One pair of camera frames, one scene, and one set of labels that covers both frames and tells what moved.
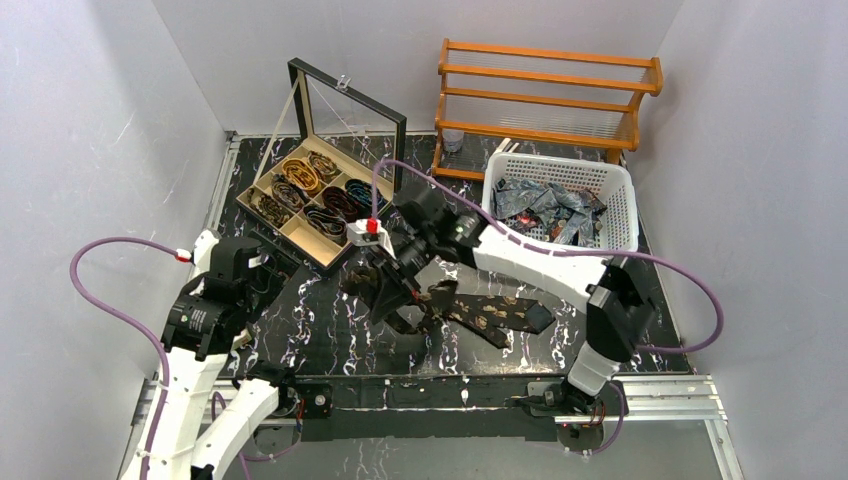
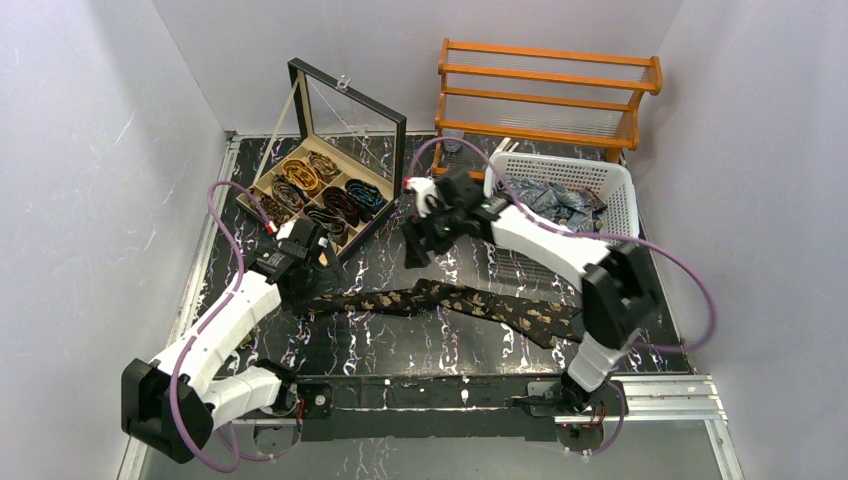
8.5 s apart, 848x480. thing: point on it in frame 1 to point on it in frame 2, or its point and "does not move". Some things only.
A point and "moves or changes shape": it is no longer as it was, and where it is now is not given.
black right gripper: x=395 y=266 to x=424 y=237
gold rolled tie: x=304 y=174 does not move
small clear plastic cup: x=452 y=139 does not move
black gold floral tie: x=442 y=309 moves or changes shape
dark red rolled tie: x=339 y=201 does not move
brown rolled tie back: x=322 y=164 does not move
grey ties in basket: x=562 y=216 does not move
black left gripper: x=266 y=266 to x=311 y=277
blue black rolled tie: x=363 y=192 does not move
